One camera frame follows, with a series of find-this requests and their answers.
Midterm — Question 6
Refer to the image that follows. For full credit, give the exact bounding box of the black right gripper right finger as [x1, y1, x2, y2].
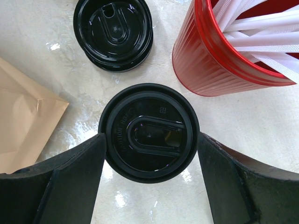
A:
[198, 133, 299, 224]

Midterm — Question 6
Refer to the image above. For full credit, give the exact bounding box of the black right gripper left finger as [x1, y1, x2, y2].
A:
[0, 133, 107, 224]

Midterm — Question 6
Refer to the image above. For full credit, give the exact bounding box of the brown paper takeout bag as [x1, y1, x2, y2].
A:
[0, 59, 69, 174]

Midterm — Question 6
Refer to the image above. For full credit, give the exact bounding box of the black plastic cup lid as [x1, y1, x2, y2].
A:
[98, 83, 200, 184]
[73, 0, 154, 72]

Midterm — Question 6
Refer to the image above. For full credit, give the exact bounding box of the red ribbed straw cup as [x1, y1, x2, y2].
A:
[172, 0, 295, 97]

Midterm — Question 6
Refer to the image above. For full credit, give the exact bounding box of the white wrapped straw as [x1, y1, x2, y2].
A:
[224, 9, 299, 32]
[241, 51, 299, 84]
[227, 31, 299, 53]
[213, 0, 263, 31]

